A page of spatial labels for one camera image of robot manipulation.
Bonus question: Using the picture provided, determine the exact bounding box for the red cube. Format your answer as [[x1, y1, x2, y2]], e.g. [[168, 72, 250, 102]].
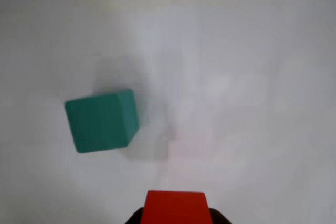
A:
[[141, 190, 213, 224]]

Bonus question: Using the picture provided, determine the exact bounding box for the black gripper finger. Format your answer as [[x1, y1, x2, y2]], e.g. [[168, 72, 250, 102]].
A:
[[209, 207, 233, 224], [125, 207, 144, 224]]

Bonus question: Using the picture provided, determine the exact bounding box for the teal cube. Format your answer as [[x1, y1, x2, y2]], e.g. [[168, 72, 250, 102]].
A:
[[65, 89, 140, 154]]

